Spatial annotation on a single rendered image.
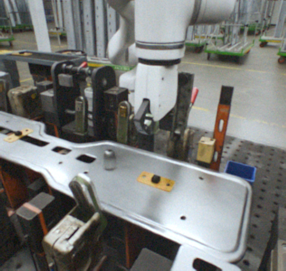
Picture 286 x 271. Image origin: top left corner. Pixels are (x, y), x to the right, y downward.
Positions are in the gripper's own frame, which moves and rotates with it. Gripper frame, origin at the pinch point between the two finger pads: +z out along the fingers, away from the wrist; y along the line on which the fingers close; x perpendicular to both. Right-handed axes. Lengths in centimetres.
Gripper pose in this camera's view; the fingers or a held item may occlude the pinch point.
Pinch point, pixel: (157, 135)
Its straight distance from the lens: 48.5
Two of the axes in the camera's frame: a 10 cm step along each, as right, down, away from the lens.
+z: 0.0, 8.8, 4.7
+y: -4.6, 4.1, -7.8
